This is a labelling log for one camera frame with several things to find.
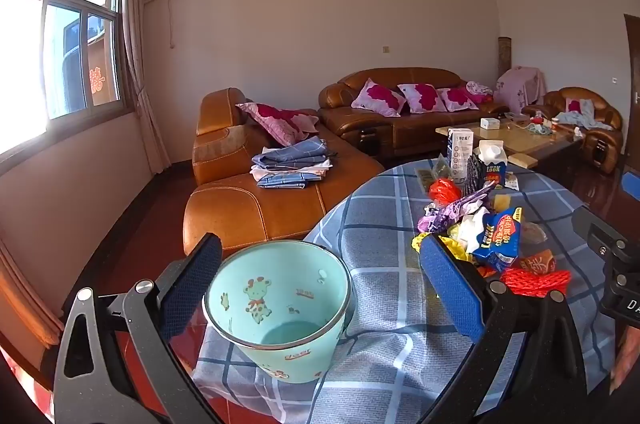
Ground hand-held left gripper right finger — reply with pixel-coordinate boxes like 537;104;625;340
417;232;588;424

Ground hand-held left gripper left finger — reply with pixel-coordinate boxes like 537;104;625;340
54;232;223;424

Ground yellow wrapper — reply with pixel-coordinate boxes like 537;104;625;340
411;231;473;262

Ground clear plastic bag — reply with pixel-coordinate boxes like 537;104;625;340
520;221;548;245

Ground white paper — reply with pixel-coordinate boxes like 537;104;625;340
457;207;490;255

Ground orange red snack packet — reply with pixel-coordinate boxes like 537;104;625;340
515;249;557;277

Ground blue snack packet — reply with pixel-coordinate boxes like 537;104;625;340
472;206;522;274

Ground purple wrapper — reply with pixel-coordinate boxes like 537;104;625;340
417;181;498;232

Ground red mesh net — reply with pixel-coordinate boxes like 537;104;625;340
500;269;572;297

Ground light blue cartoon bin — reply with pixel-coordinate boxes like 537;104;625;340
202;240;356;385

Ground red plastic bag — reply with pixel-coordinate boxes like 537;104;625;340
429;178;463;207

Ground person's right hand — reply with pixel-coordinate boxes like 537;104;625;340
611;323;640;397

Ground brown leather armchair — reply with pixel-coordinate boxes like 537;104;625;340
521;87;624;175

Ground blue plaid tablecloth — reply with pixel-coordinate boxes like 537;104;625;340
192;159;618;424

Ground light blue garment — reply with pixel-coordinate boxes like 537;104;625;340
555;98;613;131

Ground brown leather chaise sofa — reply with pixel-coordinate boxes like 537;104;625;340
182;87;386;255

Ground wooden coffee table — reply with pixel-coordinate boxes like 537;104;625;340
435;116;586;175

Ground open blue carton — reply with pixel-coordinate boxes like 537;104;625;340
472;140;508;190

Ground tall white blue carton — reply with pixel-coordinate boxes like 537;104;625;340
447;127;474;180

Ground pink cloth covered furniture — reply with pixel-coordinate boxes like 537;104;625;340
495;66;547;115

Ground folded blue plaid bedding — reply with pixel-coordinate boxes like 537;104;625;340
250;135;333;190

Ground brown leather three-seat sofa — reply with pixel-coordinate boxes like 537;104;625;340
318;67;510;157

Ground beige curtain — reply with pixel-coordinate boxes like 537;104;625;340
0;239;66;347
75;0;173;175

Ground pink floral rolled cushion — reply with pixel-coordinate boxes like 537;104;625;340
466;80;495;104

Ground tall patterned column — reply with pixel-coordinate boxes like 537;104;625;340
497;35;513;80

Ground long pink floral pillow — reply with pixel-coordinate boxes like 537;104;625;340
236;102;320;147

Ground pink floral square pillow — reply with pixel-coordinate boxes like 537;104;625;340
397;83;446;114
436;87;480;112
351;78;407;117

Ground sliding glass window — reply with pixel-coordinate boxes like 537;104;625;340
0;0;136;165

